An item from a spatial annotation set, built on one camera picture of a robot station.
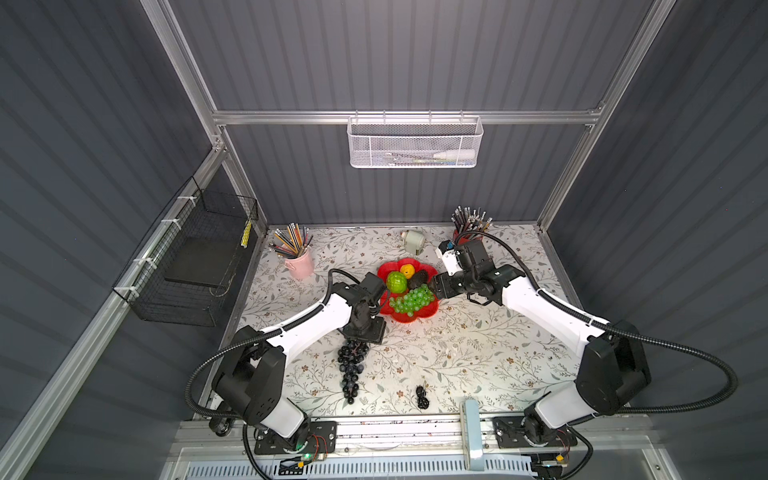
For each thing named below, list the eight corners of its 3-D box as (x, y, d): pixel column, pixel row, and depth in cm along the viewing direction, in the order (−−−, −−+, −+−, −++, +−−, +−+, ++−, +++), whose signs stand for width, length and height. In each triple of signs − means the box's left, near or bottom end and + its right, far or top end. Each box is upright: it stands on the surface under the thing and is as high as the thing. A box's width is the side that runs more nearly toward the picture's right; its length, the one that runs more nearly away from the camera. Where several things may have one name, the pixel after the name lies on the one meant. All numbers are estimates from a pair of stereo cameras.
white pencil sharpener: (415, 258, 113) (416, 244, 107) (400, 246, 117) (401, 232, 111) (424, 252, 115) (426, 238, 109) (409, 240, 119) (410, 226, 113)
